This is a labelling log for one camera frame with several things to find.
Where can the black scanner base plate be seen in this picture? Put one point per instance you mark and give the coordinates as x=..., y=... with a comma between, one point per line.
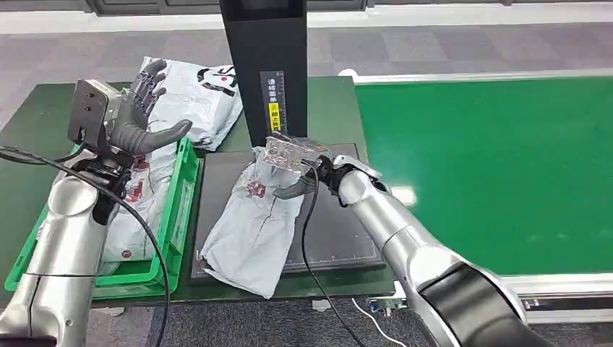
x=335, y=230

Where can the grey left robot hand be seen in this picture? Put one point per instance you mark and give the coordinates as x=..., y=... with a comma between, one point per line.
x=134, y=129

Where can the silver conveyor frame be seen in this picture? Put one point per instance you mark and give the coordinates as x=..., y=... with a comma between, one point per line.
x=565, y=282

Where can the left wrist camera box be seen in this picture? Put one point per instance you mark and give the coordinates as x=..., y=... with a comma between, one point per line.
x=88, y=110

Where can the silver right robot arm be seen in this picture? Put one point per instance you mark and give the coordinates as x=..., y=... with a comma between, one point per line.
x=383, y=225

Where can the small grey table bracket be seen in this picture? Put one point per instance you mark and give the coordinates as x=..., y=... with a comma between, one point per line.
x=322, y=305

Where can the green conveyor belt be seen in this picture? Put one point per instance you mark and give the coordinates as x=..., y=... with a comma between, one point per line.
x=479, y=167

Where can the small green circuit board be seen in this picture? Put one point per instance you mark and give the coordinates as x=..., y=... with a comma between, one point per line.
x=388, y=305

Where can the white parcel with black print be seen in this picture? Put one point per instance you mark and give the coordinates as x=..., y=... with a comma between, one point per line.
x=201, y=110

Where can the green plastic crate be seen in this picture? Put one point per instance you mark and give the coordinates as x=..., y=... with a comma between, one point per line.
x=187, y=182

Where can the grey parcel with red print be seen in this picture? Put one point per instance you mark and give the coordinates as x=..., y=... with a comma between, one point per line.
x=254, y=239
x=143, y=210

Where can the black scanner column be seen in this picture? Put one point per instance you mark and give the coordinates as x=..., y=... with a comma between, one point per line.
x=258, y=48

